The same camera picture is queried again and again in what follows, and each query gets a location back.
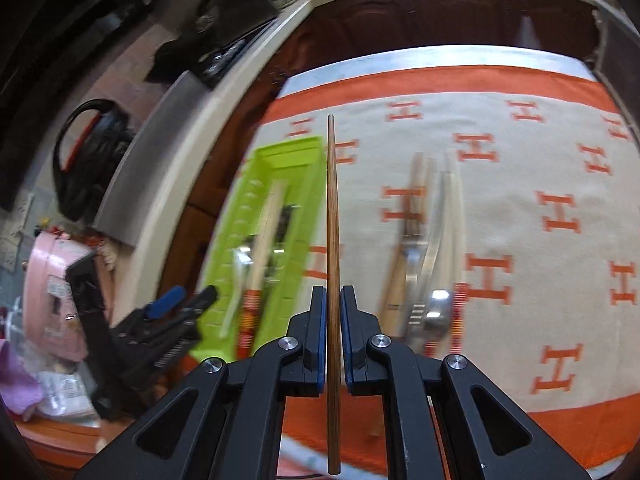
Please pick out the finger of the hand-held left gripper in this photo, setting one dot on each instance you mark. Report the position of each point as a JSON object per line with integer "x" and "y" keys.
{"x": 197, "y": 305}
{"x": 165, "y": 304}

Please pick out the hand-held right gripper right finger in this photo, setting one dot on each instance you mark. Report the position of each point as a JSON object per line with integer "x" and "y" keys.
{"x": 348, "y": 332}

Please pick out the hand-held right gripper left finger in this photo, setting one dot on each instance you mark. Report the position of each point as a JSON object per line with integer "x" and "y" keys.
{"x": 320, "y": 332}

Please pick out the brown wooden chopstick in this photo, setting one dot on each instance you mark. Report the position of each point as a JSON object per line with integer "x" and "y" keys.
{"x": 332, "y": 235}

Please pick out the metal fork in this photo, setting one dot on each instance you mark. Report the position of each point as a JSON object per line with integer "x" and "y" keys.
{"x": 432, "y": 240}

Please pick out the green plastic utensil tray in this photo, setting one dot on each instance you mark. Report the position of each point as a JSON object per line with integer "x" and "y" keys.
{"x": 295, "y": 195}

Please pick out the pile of mixed chopsticks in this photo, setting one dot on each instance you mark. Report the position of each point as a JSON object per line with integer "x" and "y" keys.
{"x": 452, "y": 210}

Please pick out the pink plastic appliance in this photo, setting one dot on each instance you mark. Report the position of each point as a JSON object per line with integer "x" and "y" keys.
{"x": 55, "y": 285}

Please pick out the purple cloth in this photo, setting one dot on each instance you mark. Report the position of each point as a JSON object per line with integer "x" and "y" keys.
{"x": 17, "y": 385}

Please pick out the low steel splash guard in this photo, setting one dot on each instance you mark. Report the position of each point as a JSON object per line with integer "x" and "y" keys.
{"x": 150, "y": 160}

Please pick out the orange patterned blanket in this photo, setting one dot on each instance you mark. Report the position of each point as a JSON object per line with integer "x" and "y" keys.
{"x": 525, "y": 285}

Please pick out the black glass stove top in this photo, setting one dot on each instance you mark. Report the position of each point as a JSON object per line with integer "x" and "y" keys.
{"x": 225, "y": 60}

